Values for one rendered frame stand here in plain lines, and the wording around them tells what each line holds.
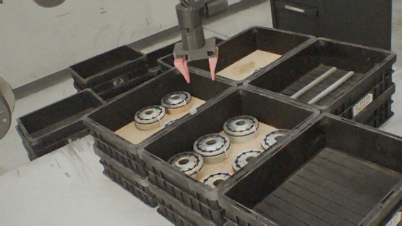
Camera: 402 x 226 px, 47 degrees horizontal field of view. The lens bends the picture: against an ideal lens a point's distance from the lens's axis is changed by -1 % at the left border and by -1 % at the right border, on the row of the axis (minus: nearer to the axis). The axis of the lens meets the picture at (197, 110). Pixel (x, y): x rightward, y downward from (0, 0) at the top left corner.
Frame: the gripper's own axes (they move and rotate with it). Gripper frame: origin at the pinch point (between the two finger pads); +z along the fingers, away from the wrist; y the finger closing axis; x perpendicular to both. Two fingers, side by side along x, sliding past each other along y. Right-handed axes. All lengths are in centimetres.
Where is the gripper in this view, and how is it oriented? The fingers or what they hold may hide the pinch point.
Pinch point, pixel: (200, 78)
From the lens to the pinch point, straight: 119.6
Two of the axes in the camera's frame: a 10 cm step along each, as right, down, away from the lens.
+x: -0.6, 5.1, -8.6
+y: -9.8, 1.1, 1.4
